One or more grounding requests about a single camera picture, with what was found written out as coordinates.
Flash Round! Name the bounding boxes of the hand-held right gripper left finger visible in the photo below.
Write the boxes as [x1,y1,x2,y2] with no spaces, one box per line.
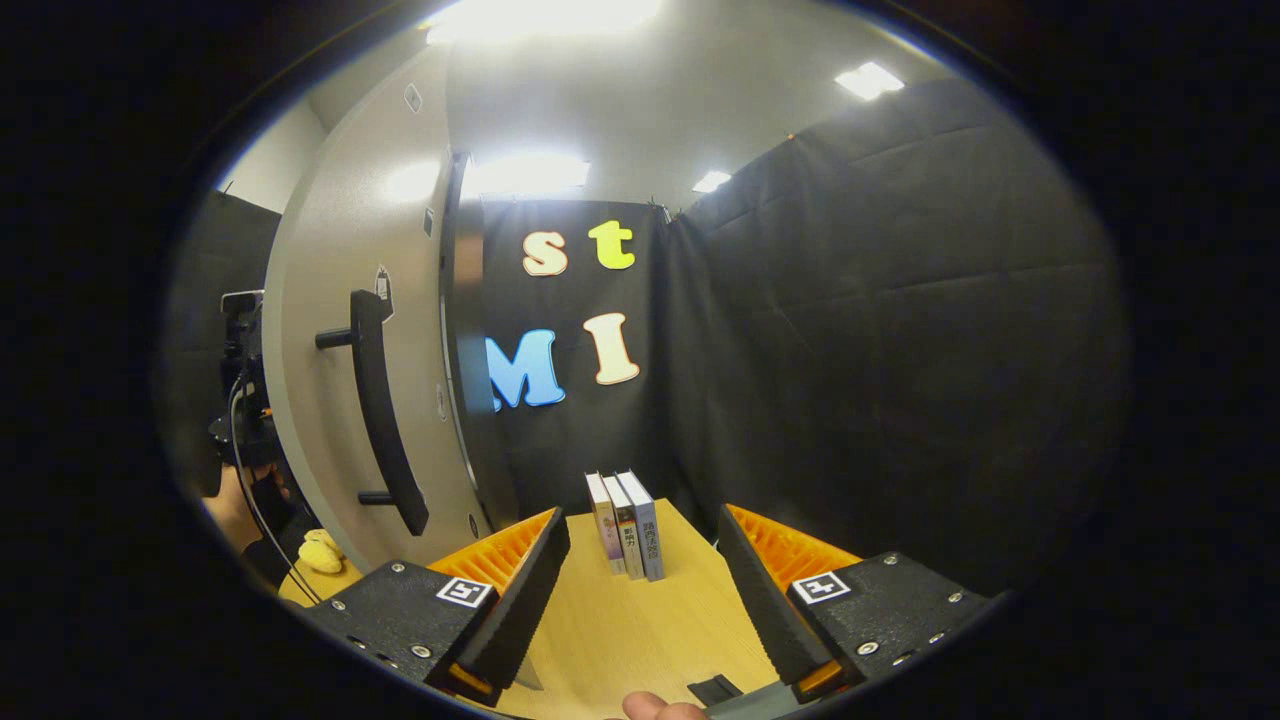
[303,506,573,711]

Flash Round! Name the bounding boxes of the white book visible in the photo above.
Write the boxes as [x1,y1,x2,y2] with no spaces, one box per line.
[602,474,646,581]

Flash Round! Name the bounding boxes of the black cabinet door handle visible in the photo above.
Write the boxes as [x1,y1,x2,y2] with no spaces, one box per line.
[315,289,431,538]

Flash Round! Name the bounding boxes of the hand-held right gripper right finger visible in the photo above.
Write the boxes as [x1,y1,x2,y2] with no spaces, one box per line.
[716,503,993,704]

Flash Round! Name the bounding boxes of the black cable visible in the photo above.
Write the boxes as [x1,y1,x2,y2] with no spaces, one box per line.
[228,370,323,606]

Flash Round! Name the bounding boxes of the pale pink book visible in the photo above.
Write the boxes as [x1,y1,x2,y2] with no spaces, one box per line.
[585,472,626,576]

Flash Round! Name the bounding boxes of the black backdrop cloth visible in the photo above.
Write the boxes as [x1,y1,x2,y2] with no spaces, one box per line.
[163,78,1131,601]

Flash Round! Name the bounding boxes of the yellow soft toy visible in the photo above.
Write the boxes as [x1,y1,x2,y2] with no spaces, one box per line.
[298,528,347,576]

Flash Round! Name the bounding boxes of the light grey cabinet door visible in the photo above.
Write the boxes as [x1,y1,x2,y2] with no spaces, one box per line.
[262,42,496,576]

